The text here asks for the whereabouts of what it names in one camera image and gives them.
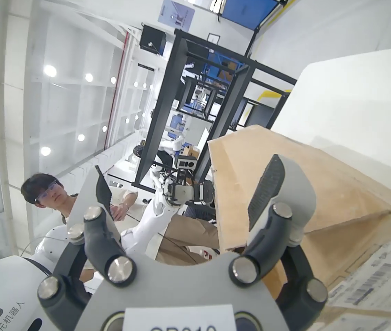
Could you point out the blue partition panel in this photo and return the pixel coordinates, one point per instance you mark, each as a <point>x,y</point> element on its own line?
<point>248,4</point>

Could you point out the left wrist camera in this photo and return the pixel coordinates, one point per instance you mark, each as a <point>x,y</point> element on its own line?
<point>185,162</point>

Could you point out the robot body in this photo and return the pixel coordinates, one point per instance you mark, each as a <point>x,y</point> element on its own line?
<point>6,287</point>

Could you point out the black wall box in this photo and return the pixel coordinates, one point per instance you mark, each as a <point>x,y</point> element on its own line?
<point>152,38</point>

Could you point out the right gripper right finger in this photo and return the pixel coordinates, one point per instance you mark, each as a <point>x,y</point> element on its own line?
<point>295,194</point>

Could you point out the pale blue wall poster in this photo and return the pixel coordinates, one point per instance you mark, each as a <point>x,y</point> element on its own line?
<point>176,15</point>

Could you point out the large brown cardboard carton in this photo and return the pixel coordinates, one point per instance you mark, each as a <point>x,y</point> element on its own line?
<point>340,191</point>

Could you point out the black metal frame rack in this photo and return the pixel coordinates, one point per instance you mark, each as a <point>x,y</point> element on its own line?
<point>167,98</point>

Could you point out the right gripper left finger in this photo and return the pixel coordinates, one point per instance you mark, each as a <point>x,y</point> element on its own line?
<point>99,239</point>

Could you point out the person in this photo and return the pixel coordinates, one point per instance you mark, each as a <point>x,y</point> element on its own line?
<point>49,194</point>

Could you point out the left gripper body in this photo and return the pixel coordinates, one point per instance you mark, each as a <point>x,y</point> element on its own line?
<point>185,194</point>

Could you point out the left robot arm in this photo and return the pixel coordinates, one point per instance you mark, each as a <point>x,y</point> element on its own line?
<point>148,218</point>

